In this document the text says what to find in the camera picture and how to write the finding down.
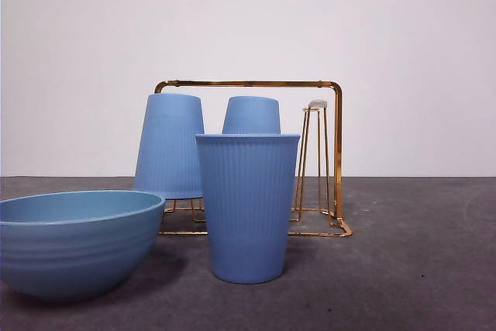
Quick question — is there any blue ribbed cup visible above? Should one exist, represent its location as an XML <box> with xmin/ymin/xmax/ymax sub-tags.
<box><xmin>133</xmin><ymin>93</ymin><xmax>205</xmax><ymax>200</ymax></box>
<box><xmin>221</xmin><ymin>95</ymin><xmax>281</xmax><ymax>135</ymax></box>
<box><xmin>195</xmin><ymin>133</ymin><xmax>301</xmax><ymax>284</ymax></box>

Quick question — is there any blue ribbed bowl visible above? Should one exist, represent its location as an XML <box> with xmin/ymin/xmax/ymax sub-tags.
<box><xmin>0</xmin><ymin>190</ymin><xmax>167</xmax><ymax>302</ymax></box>

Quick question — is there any gold wire cup rack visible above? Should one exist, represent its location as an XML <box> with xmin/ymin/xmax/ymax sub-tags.
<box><xmin>154</xmin><ymin>79</ymin><xmax>354</xmax><ymax>238</ymax></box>

